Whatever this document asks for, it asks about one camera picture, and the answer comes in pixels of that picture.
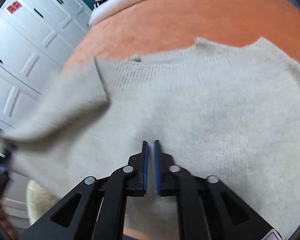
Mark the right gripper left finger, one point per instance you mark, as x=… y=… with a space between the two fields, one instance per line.
x=95 y=208

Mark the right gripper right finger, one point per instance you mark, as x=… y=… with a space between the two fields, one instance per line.
x=206 y=207

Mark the light grey knit sweater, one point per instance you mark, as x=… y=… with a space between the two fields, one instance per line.
x=221 y=110

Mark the cream fluffy rug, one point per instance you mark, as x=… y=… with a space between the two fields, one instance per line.
x=39 y=201

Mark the white panelled wardrobe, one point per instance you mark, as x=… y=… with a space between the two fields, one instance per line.
x=37 y=37

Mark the orange plush bed blanket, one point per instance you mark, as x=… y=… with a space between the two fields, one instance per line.
x=152 y=26

